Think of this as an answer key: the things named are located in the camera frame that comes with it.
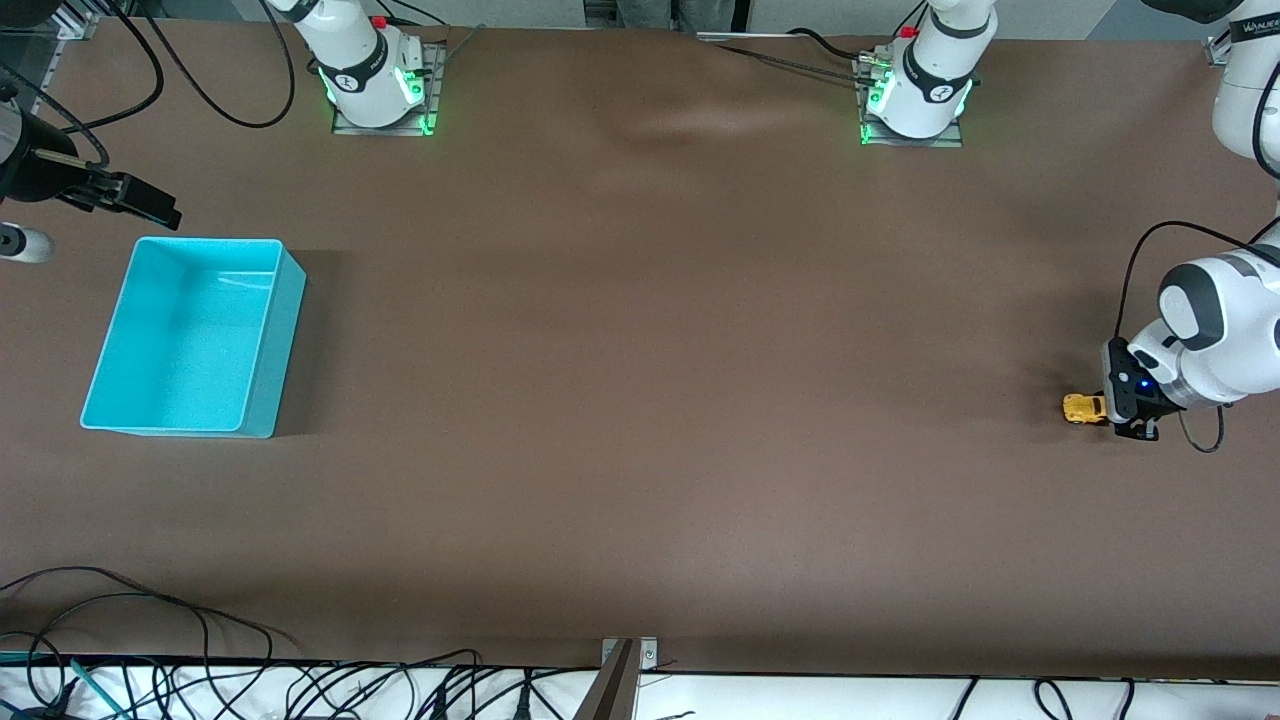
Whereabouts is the thin black camera cable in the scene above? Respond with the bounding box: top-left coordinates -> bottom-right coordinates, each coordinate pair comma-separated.
1177,404 -> 1227,454

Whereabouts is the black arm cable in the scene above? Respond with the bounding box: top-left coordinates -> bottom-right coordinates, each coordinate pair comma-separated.
108,0 -> 298,130
1114,221 -> 1280,346

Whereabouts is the black arched cable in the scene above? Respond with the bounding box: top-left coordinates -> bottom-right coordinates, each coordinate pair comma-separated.
283,649 -> 483,720

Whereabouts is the teal plastic storage bin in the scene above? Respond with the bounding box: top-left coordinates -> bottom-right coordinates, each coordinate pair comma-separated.
79,236 -> 308,440

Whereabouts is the aluminium frame profile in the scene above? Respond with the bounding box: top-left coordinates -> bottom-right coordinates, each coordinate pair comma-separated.
45,0 -> 102,43

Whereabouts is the teal thin cable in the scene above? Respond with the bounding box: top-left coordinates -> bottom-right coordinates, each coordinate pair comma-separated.
68,657 -> 128,720

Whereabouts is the silver metal bracket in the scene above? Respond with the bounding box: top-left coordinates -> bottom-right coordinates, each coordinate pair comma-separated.
600,636 -> 660,672

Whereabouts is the black base power cable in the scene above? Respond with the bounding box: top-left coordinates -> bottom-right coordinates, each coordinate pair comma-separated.
785,26 -> 887,64

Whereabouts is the thin dark base cable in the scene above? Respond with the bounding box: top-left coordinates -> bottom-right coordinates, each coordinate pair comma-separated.
714,41 -> 873,87

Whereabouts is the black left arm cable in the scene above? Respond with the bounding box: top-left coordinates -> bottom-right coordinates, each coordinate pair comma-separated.
1114,221 -> 1280,346

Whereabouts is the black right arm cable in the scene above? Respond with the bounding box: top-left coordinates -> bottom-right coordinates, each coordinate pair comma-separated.
108,0 -> 298,130

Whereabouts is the dark metal post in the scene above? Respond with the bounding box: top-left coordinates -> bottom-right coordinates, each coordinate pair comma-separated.
572,640 -> 641,720

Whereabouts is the long black looping cable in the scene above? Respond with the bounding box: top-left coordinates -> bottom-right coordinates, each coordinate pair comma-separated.
0,566 -> 278,720

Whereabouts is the black coiled cable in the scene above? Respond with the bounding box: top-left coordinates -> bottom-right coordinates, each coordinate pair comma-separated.
0,630 -> 76,720

